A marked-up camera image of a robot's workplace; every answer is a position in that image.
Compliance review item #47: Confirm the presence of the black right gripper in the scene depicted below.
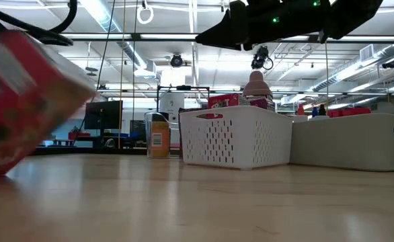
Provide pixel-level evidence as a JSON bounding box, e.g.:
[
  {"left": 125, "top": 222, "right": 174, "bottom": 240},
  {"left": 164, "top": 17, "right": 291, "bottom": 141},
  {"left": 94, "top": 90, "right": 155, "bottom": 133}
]
[{"left": 195, "top": 0, "right": 329, "bottom": 51}]

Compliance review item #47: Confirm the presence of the white perforated plastic basket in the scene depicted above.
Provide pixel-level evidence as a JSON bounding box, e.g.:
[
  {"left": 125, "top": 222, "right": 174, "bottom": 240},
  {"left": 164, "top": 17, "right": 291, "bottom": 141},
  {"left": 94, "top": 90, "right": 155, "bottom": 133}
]
[{"left": 178, "top": 105, "right": 294, "bottom": 170}]

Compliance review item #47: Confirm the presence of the grey plastic bin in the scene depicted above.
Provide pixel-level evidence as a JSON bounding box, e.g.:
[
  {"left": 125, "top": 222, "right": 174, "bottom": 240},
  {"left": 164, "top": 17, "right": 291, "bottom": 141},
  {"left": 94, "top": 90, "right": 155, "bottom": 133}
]
[{"left": 288, "top": 112, "right": 394, "bottom": 173}]

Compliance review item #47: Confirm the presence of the red Froot Loops cereal box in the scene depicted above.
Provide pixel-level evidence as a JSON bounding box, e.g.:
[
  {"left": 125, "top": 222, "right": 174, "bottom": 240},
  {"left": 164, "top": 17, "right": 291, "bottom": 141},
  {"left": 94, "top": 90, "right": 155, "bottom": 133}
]
[{"left": 0, "top": 29, "right": 96, "bottom": 178}]

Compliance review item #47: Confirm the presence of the white appliance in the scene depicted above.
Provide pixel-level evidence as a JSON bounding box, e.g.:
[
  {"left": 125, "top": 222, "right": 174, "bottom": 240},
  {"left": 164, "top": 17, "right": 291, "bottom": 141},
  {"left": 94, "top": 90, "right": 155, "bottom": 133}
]
[{"left": 159, "top": 92, "right": 186, "bottom": 124}]

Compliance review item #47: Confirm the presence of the orange spice jar black lid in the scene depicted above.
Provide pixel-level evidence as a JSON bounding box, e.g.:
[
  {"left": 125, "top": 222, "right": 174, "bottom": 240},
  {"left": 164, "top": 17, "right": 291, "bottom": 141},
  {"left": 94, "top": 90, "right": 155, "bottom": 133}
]
[{"left": 149, "top": 113, "right": 171, "bottom": 159}]

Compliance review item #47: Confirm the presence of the small dark screen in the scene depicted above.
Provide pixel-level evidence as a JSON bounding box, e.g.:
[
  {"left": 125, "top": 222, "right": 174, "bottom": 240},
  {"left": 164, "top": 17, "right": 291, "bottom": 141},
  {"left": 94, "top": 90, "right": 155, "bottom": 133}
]
[{"left": 129, "top": 119, "right": 147, "bottom": 144}]

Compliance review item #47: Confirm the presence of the black computer monitor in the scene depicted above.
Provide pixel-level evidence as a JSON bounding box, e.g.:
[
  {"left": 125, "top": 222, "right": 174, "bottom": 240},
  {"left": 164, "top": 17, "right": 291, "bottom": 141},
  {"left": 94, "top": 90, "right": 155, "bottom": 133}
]
[{"left": 83, "top": 99, "right": 124, "bottom": 130}]

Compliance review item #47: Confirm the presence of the red crate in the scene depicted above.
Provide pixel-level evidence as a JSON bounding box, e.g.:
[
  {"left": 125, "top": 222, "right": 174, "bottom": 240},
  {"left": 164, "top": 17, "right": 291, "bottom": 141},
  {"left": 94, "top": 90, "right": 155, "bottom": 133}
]
[{"left": 327, "top": 107, "right": 372, "bottom": 118}]

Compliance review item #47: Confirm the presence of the black overhead camera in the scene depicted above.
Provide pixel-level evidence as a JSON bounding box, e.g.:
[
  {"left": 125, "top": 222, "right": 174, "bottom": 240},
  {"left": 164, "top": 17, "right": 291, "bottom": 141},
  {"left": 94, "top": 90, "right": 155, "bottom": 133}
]
[{"left": 250, "top": 44, "right": 274, "bottom": 71}]

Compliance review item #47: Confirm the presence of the round black ceiling camera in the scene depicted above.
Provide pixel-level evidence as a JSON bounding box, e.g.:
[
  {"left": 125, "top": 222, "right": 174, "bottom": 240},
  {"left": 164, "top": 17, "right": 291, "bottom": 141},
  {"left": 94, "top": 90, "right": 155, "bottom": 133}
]
[{"left": 169, "top": 53, "right": 184, "bottom": 69}]

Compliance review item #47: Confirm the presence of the pink-handled metal box grater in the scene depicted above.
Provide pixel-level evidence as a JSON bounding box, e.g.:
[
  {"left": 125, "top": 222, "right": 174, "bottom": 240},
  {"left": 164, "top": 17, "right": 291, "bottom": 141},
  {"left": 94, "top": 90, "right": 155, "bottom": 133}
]
[{"left": 241, "top": 70, "right": 274, "bottom": 100}]

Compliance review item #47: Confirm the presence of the white hanging ring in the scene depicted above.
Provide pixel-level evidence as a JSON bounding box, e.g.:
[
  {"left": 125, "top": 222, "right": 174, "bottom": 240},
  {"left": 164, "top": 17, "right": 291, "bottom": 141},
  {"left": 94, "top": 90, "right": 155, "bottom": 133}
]
[{"left": 136, "top": 4, "right": 155, "bottom": 26}]

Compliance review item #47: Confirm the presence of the black hanging cable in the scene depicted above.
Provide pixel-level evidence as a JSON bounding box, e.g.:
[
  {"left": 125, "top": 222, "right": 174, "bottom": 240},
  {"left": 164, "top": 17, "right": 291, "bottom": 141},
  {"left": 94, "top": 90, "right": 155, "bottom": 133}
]
[{"left": 71, "top": 0, "right": 117, "bottom": 146}]

